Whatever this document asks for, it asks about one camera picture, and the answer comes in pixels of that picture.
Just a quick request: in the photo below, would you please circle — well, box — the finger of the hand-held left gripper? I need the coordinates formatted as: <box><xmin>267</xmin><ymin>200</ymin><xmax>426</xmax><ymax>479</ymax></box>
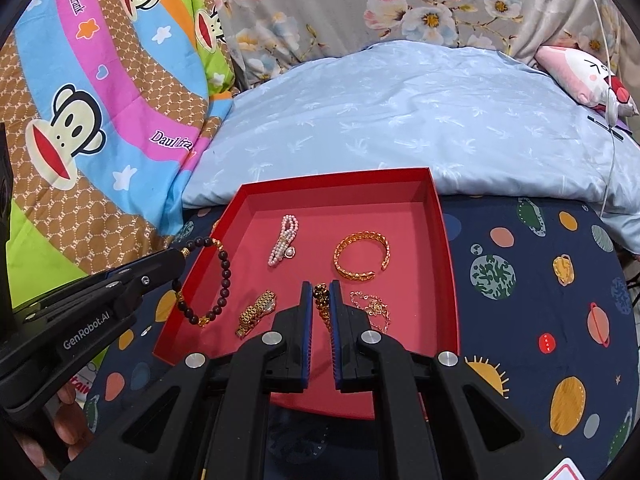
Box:
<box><xmin>102</xmin><ymin>247</ymin><xmax>190</xmax><ymax>311</ymax></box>

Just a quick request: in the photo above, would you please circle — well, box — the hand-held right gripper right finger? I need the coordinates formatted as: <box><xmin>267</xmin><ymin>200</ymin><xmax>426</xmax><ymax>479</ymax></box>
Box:
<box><xmin>327</xmin><ymin>280</ymin><xmax>566</xmax><ymax>480</ymax></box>

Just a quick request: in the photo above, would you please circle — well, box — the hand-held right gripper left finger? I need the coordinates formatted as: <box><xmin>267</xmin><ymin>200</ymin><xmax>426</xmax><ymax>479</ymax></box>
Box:
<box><xmin>60</xmin><ymin>281</ymin><xmax>315</xmax><ymax>480</ymax></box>

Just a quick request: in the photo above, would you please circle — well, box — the gold clover chain bracelet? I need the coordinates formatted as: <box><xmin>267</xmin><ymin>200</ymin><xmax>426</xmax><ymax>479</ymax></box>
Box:
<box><xmin>312</xmin><ymin>283</ymin><xmax>334</xmax><ymax>334</ymax></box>

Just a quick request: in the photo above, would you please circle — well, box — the thin gold chain necklace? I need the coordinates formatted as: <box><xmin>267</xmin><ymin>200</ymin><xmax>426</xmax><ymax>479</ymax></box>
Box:
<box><xmin>348</xmin><ymin>290</ymin><xmax>394</xmax><ymax>337</ymax></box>

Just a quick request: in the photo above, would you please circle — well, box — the gold wrist watch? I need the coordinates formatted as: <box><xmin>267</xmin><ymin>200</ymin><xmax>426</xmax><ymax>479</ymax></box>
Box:
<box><xmin>235</xmin><ymin>290</ymin><xmax>279</xmax><ymax>339</ymax></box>

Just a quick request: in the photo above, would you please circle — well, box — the gold bangle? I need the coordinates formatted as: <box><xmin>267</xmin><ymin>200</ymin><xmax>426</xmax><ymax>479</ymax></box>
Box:
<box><xmin>332</xmin><ymin>231</ymin><xmax>391</xmax><ymax>281</ymax></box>

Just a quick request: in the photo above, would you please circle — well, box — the dark bead bracelet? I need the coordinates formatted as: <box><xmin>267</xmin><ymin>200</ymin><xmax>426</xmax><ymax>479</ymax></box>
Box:
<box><xmin>172</xmin><ymin>237</ymin><xmax>234</xmax><ymax>329</ymax></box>

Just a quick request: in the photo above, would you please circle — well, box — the white pearl bracelet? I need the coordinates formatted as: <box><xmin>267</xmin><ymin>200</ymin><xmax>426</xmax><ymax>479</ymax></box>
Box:
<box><xmin>267</xmin><ymin>214</ymin><xmax>301</xmax><ymax>269</ymax></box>

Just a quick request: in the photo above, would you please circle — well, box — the red shallow box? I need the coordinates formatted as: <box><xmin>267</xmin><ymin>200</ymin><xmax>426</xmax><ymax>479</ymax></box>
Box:
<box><xmin>152</xmin><ymin>167</ymin><xmax>461</xmax><ymax>421</ymax></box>

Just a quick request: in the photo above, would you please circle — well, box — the person's left hand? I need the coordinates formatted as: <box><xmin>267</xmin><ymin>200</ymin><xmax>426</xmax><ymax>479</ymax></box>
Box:
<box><xmin>15</xmin><ymin>379</ymin><xmax>99</xmax><ymax>461</ymax></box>

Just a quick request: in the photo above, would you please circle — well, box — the cartoon monkey quilt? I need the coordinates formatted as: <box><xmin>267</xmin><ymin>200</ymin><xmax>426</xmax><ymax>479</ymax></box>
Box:
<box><xmin>0</xmin><ymin>0</ymin><xmax>237</xmax><ymax>401</ymax></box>

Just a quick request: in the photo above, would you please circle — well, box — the navy planet printed blanket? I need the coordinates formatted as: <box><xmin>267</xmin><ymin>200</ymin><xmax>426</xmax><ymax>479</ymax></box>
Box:
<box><xmin>82</xmin><ymin>194</ymin><xmax>640</xmax><ymax>480</ymax></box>

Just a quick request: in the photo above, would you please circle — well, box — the light blue pillow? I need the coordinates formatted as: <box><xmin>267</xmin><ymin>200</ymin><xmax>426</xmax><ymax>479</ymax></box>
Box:
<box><xmin>182</xmin><ymin>41</ymin><xmax>640</xmax><ymax>257</ymax></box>

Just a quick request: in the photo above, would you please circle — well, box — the white red-edged card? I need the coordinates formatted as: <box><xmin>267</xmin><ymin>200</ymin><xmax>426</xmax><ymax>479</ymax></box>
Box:
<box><xmin>542</xmin><ymin>457</ymin><xmax>592</xmax><ymax>480</ymax></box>

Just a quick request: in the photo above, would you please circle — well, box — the grey floral cloth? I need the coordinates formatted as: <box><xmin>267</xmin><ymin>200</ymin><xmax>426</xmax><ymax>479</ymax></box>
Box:
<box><xmin>217</xmin><ymin>0</ymin><xmax>640</xmax><ymax>92</ymax></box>

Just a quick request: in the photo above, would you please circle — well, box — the pink plush toy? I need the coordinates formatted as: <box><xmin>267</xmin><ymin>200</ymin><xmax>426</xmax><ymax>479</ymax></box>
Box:
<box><xmin>535</xmin><ymin>45</ymin><xmax>640</xmax><ymax>117</ymax></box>

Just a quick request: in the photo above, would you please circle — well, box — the white cable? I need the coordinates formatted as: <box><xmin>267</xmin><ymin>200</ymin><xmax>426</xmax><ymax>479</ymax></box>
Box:
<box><xmin>585</xmin><ymin>0</ymin><xmax>623</xmax><ymax>216</ymax></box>

